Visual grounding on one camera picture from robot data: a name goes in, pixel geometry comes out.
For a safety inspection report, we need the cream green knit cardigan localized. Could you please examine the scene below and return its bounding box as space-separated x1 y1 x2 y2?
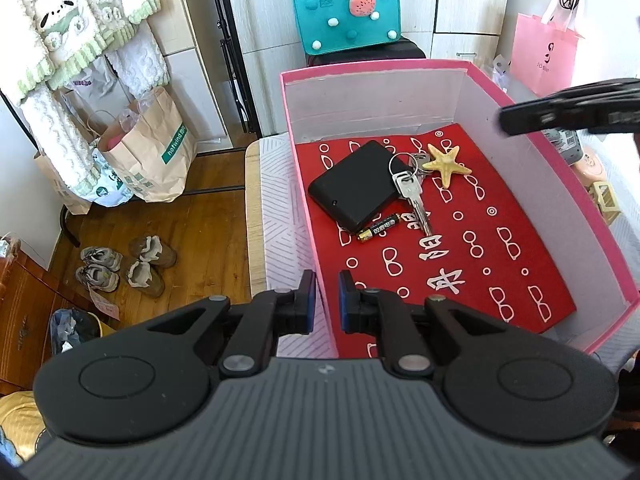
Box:
1 0 160 104

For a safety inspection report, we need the yellow starfish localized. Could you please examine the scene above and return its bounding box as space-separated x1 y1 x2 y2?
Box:
421 144 472 188

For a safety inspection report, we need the grey sneaker near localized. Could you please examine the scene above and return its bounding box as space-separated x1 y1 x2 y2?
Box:
75 263 119 294

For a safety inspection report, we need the silver key bunch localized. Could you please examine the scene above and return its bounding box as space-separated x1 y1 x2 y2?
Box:
387 152 433 236

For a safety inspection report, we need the red patterned box liner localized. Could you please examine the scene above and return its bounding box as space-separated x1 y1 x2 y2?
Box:
305 125 576 358

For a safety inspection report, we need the pink paper shopping bag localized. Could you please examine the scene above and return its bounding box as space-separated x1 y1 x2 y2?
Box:
510 0 584 96

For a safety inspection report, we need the grey sneaker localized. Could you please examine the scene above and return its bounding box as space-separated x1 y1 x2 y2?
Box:
79 246 122 272
75 263 119 294

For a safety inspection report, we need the grey sneaker far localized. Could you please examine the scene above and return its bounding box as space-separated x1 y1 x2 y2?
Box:
79 246 122 272

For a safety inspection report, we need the white green plastic bag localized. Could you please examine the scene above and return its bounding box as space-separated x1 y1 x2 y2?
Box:
72 144 134 208

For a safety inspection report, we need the pink storage box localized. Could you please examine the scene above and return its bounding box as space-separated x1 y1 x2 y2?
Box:
281 58 639 370

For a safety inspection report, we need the brown boot far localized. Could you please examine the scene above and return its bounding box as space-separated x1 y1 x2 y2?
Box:
128 235 177 269

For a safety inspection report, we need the AA battery in box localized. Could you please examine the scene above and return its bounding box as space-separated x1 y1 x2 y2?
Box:
357 214 401 242

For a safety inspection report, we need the brown boot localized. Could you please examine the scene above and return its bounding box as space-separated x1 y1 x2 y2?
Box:
126 260 165 298
128 235 177 269

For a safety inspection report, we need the black square device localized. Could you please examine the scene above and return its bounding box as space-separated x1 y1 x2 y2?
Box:
307 140 411 234

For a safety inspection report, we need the teal felt handbag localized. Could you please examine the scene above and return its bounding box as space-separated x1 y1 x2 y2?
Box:
292 0 401 56

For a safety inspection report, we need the black suitcase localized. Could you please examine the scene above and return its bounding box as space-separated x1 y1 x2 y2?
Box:
306 37 426 67

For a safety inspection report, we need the peach cushion compact case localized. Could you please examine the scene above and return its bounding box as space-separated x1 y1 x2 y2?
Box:
570 146 608 188

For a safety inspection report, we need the brown paper shopping bag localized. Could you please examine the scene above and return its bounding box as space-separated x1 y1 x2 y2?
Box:
98 87 196 203

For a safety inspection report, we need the brown boot near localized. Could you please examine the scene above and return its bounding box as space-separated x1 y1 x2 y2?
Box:
126 260 165 298

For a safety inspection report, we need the black clothes rack pole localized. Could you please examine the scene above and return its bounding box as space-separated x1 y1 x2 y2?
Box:
214 0 262 139

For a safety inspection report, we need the beige wooden square block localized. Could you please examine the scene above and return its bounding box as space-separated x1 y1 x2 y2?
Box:
588 181 622 226

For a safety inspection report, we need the grey wifi router device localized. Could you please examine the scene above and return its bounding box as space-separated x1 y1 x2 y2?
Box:
542 129 584 166

